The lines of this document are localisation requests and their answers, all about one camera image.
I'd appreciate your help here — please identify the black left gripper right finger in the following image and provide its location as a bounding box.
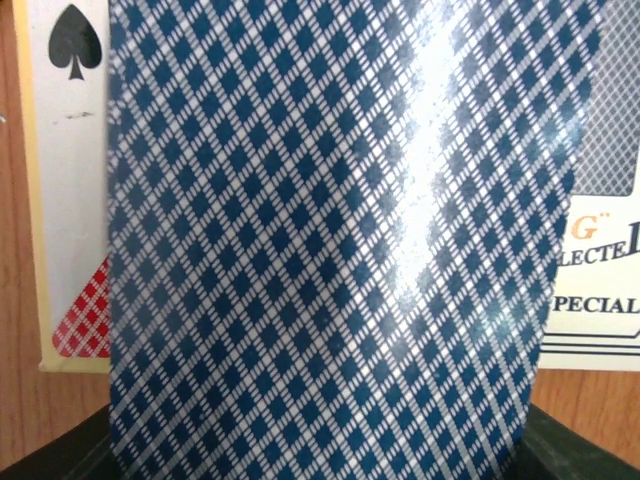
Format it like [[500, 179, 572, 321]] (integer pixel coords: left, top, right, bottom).
[[509, 405, 639, 480]]

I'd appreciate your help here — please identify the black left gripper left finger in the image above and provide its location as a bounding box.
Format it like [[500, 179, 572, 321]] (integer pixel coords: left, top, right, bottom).
[[1, 406, 120, 479]]

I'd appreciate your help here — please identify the blue backed card deck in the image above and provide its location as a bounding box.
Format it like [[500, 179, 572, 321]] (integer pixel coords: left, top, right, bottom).
[[107, 1, 604, 479]]

